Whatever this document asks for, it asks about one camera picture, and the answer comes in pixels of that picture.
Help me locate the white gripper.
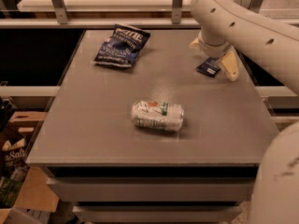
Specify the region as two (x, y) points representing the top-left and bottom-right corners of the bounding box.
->
(189, 31), (239, 81)

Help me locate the dark blue rxbar wrapper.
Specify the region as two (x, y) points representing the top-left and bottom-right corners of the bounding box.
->
(196, 58), (221, 77)

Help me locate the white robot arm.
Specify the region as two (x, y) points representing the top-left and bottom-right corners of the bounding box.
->
(190, 0), (299, 224)

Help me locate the white green 7up can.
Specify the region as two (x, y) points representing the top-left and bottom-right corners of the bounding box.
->
(132, 101), (184, 132)

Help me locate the blue kettle chips bag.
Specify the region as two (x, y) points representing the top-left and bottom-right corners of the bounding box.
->
(94, 24), (150, 68)

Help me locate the grey upper drawer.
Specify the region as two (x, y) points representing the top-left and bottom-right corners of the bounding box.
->
(47, 177), (254, 202)

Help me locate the grey drawer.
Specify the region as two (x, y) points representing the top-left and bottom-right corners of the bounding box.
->
(47, 177), (254, 202)
(73, 206), (241, 224)

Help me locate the grey lower drawer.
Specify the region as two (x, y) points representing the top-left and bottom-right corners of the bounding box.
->
(73, 206), (241, 224)

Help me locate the brown cardboard box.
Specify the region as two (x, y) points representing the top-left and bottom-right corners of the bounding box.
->
(0, 111), (59, 216)

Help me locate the sea salt snack bag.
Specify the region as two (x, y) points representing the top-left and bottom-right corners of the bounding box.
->
(2, 138), (28, 181)

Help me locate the green snack package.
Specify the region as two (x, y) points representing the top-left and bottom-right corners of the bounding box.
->
(0, 176), (22, 208)

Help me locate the metal frame railing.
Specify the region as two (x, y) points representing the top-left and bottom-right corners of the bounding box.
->
(0, 0), (299, 30)

